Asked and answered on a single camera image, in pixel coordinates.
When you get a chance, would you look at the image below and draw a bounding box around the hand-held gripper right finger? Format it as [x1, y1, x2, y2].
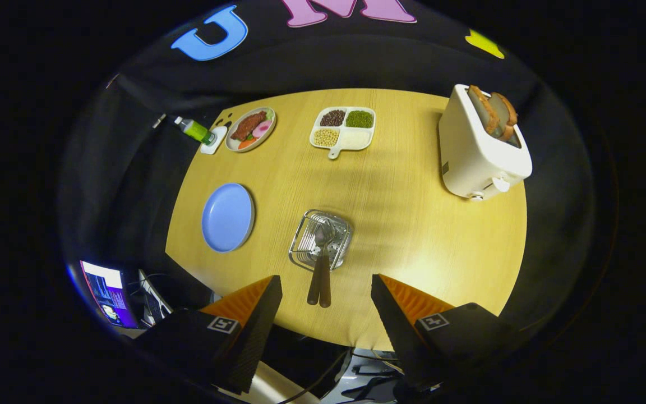
[371, 274, 517, 393]

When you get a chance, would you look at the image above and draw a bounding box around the wooden-handled metal fork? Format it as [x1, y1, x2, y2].
[319, 222, 336, 309]

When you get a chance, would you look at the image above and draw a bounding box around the white divided bean dish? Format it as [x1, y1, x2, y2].
[309, 106, 376, 160]

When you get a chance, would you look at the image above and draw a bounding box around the beige plate of food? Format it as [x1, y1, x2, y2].
[225, 107, 277, 153]

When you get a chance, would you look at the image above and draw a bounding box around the grey metal stand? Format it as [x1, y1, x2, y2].
[138, 269, 175, 323]

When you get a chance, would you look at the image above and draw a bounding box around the white square coaster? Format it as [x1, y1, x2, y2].
[200, 126, 228, 155]

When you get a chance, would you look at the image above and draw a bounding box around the metal wire basket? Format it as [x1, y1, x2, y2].
[288, 209, 353, 273]

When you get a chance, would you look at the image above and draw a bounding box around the blue plate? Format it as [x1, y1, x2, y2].
[201, 183, 256, 253]

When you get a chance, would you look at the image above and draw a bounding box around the black backdrop cloth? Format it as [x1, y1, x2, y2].
[59, 0, 596, 348]

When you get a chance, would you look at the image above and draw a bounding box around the white toaster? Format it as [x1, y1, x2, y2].
[439, 84, 533, 200]

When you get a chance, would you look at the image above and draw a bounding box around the green drink bottle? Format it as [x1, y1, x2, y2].
[174, 116, 217, 146]

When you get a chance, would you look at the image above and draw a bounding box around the computer monitor screen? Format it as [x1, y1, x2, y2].
[80, 260, 139, 329]

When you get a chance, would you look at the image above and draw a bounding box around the cream table leg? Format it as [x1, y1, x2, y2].
[216, 362, 319, 404]

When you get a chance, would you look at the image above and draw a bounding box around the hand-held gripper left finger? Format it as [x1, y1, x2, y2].
[138, 275, 283, 394]

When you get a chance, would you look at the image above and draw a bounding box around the black cable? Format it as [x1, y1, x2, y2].
[278, 347, 353, 404]

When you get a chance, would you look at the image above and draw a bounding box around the toasted bread slice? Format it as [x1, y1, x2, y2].
[467, 85, 501, 136]
[494, 93, 518, 141]

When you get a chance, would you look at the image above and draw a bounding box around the wooden-handled metal spoon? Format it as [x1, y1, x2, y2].
[307, 223, 330, 306]

